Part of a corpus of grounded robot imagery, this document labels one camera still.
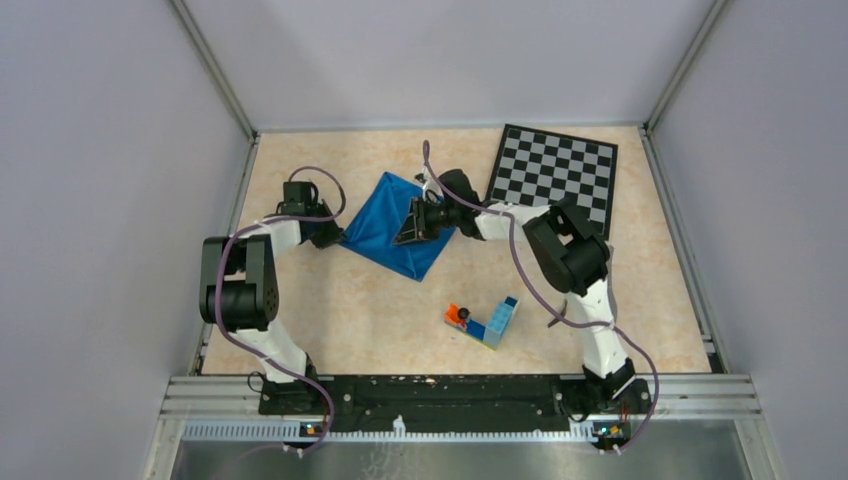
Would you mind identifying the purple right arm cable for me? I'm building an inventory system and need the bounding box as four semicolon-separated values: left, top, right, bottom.
421;140;661;457

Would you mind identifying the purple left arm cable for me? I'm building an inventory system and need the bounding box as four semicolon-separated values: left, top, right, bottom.
214;165;348;458

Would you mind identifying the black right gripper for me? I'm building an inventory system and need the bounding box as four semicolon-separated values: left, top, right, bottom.
393;197;460;248

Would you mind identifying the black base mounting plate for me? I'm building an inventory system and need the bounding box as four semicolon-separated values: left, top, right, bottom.
258;374;651;433

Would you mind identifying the black white checkerboard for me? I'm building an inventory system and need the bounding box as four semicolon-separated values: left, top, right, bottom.
485;124;618;240

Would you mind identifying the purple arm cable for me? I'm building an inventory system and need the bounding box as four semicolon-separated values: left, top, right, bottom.
421;140;661;457
214;165;348;458

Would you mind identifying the blue cloth napkin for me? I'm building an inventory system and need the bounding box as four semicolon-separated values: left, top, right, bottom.
341;172;455;282

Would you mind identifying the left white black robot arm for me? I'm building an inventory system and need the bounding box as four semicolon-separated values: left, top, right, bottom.
199;181;344;414

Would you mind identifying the aluminium frame rail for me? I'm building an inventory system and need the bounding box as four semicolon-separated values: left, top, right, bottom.
144;373;787;479

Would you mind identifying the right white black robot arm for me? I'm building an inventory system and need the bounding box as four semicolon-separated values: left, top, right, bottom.
392;169;635;412

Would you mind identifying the colourful toy brick assembly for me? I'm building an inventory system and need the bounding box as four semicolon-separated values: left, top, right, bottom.
443;296;519;350

